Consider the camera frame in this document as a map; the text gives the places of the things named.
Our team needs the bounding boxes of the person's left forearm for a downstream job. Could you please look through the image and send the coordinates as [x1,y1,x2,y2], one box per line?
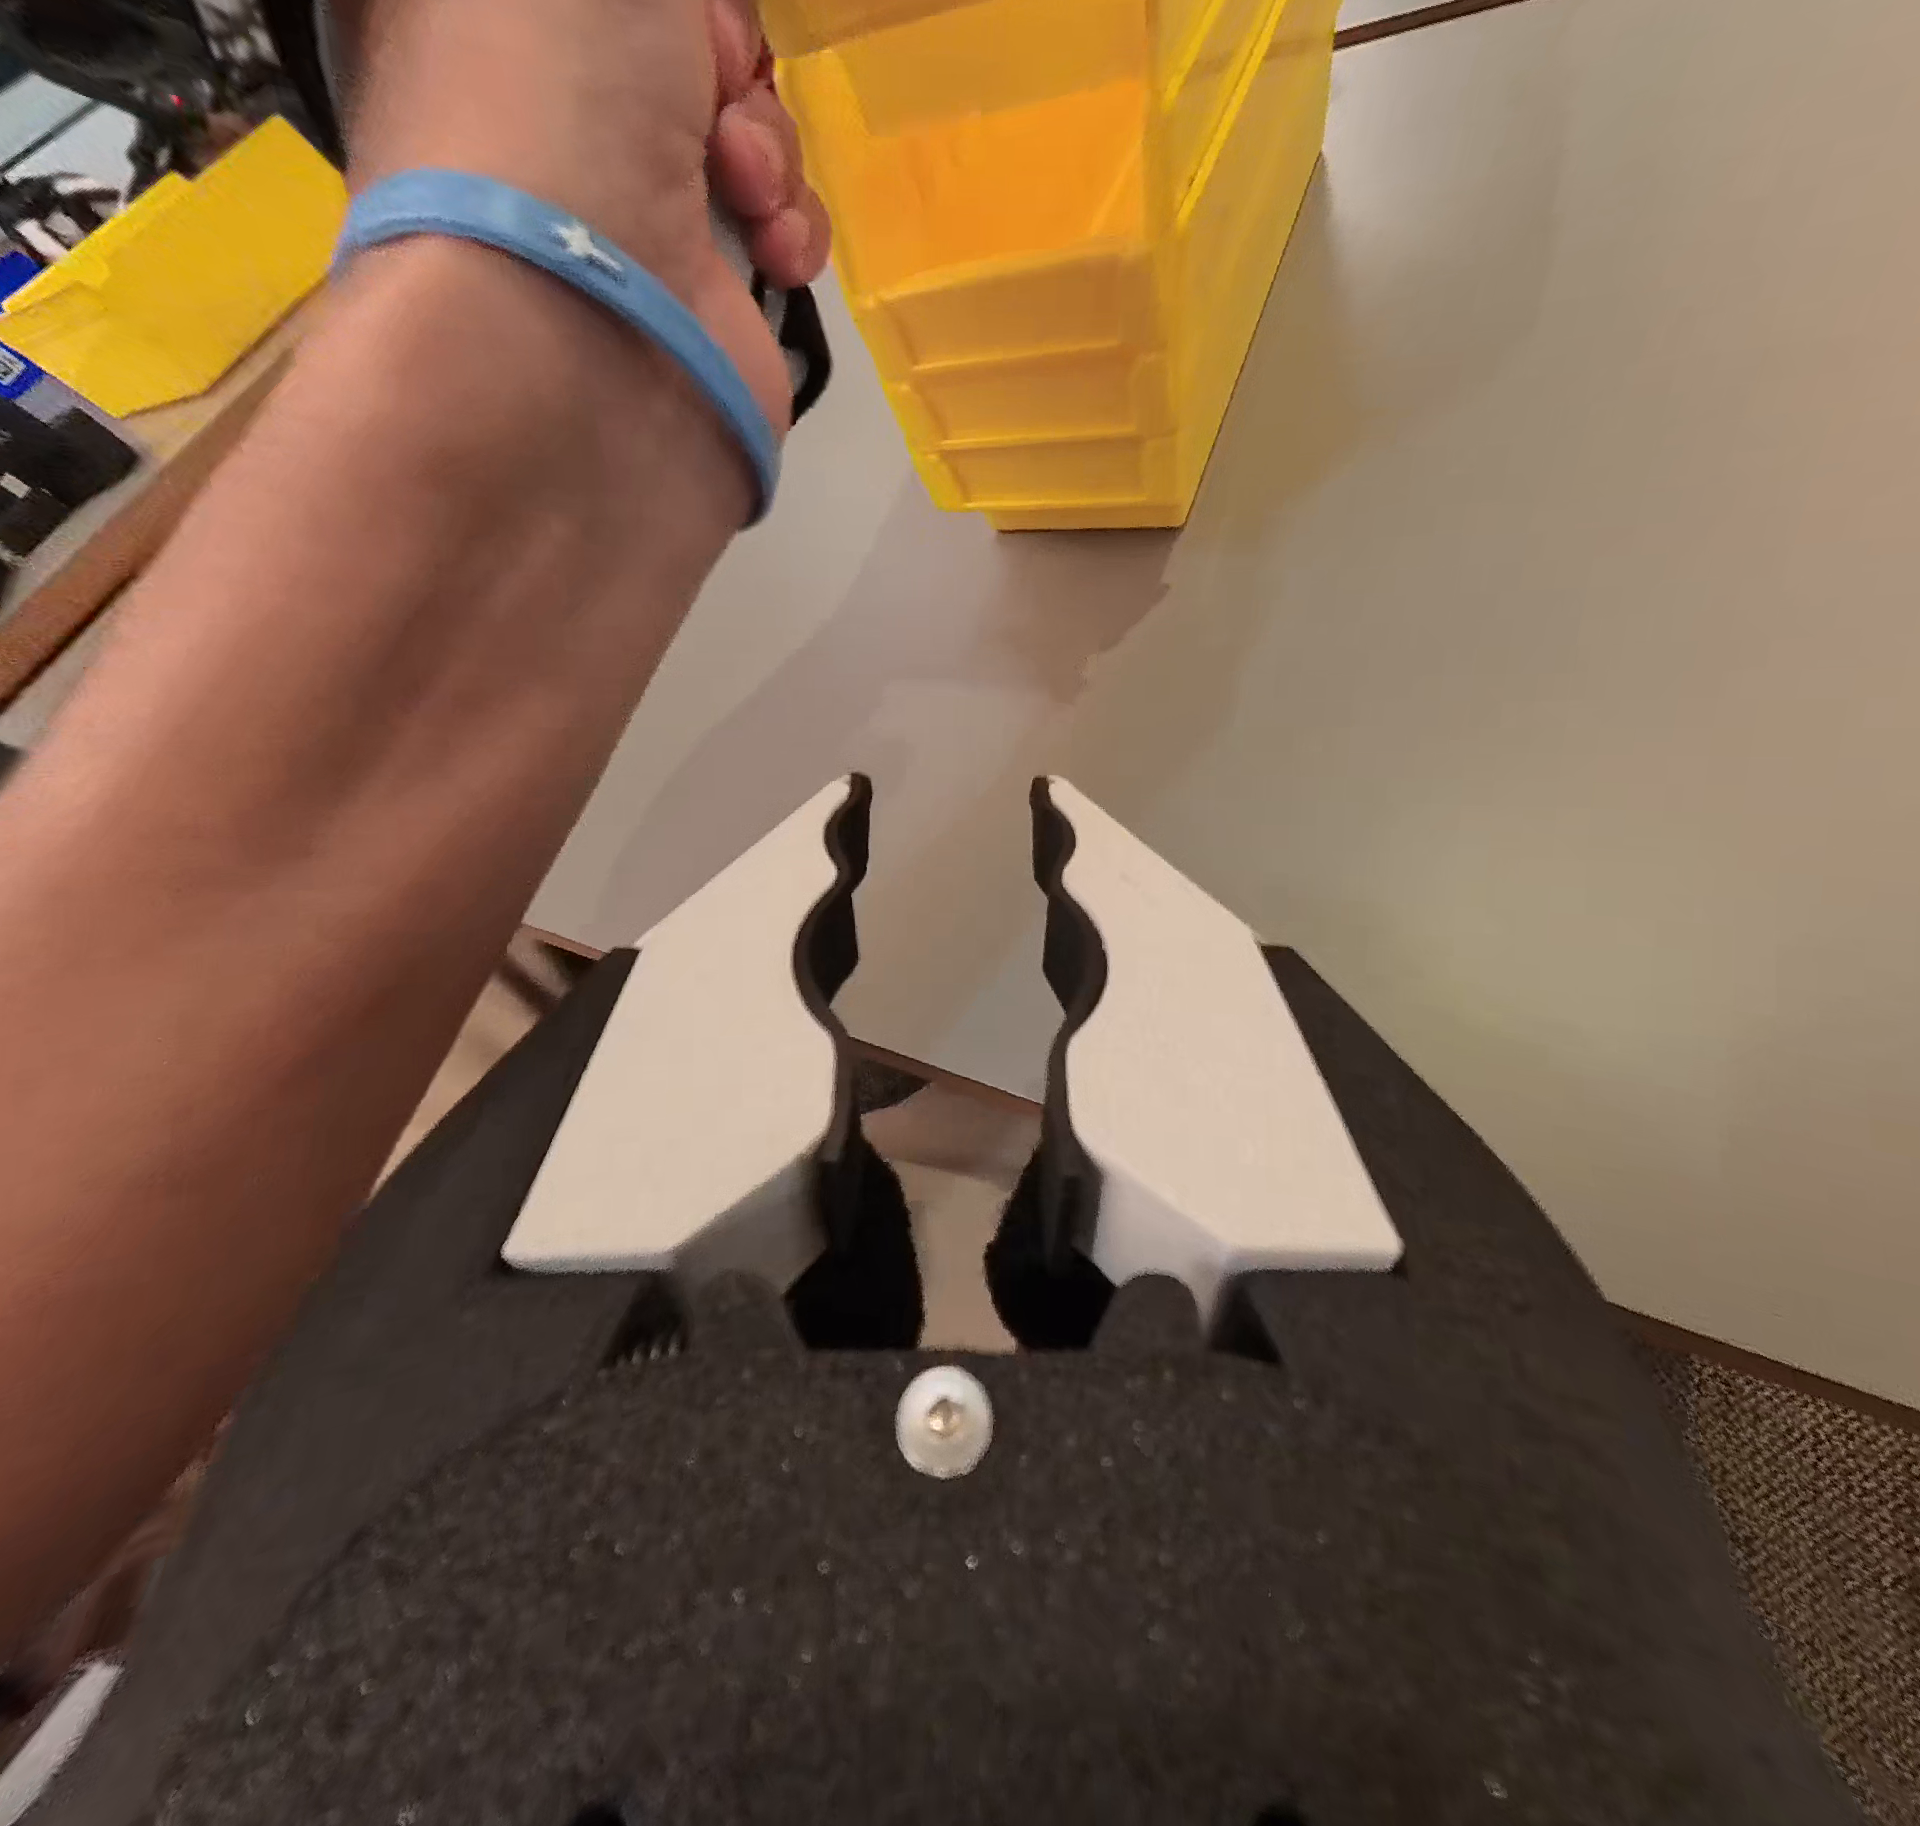
[0,244,788,1708]

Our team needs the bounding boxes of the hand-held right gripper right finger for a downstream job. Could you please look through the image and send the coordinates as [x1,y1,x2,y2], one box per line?
[984,772,1407,1351]

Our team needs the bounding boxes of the blue rubber wristband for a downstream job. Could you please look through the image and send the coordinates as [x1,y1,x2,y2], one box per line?
[331,168,783,530]

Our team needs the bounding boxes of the person's left hand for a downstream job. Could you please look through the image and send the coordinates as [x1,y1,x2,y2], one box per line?
[322,0,835,433]

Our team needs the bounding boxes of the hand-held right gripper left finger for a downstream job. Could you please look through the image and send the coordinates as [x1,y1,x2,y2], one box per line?
[502,772,923,1351]

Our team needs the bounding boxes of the black device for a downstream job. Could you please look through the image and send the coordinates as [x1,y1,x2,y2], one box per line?
[0,398,148,560]

